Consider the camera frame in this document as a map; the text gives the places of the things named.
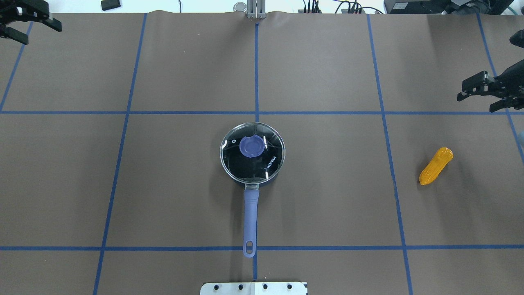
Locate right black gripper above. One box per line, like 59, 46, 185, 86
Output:
457, 60, 524, 113

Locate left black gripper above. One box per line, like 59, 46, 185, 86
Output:
0, 0, 63, 45

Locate yellow corn cob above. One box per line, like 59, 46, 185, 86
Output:
418, 147, 454, 185

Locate glass lid blue knob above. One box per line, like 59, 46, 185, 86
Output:
219, 123, 286, 186

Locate small black square device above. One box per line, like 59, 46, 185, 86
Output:
100, 0, 122, 11

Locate small metal cylinder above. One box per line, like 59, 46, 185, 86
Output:
233, 2, 247, 12

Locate aluminium frame post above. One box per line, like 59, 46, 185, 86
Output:
246, 0, 267, 19

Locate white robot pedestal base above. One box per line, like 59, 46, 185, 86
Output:
200, 281, 309, 295

